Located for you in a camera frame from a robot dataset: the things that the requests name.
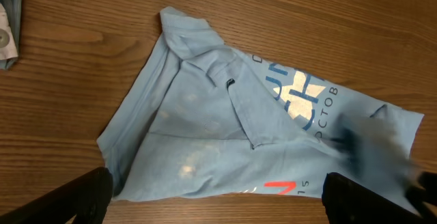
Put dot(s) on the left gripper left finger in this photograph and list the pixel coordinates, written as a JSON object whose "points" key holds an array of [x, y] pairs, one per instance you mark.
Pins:
{"points": [[83, 200]]}

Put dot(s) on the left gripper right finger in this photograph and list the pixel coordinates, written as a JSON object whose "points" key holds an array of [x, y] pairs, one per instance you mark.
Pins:
{"points": [[347, 202]]}

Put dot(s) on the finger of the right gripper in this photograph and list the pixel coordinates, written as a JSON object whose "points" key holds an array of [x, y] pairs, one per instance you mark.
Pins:
{"points": [[426, 193]]}

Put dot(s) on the light blue printed t-shirt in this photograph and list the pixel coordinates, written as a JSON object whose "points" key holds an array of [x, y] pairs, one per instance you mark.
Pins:
{"points": [[203, 119]]}

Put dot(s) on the folded beige shorts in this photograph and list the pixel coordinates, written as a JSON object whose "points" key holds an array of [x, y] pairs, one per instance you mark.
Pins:
{"points": [[8, 47]]}

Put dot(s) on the folded grey-blue garment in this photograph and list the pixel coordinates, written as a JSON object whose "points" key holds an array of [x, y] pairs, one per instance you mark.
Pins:
{"points": [[13, 9]]}

